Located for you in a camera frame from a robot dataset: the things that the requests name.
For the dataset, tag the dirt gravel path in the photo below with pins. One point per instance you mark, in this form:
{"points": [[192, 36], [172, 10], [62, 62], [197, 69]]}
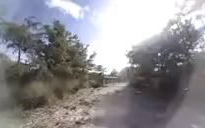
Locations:
{"points": [[123, 110]]}

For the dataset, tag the dry grass verge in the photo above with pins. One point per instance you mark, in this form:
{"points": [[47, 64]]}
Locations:
{"points": [[40, 90]]}

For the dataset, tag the group of green trees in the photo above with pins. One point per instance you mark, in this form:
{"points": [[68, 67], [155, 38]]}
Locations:
{"points": [[56, 50]]}

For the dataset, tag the group of dark trees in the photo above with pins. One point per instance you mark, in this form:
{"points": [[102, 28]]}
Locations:
{"points": [[170, 56]]}

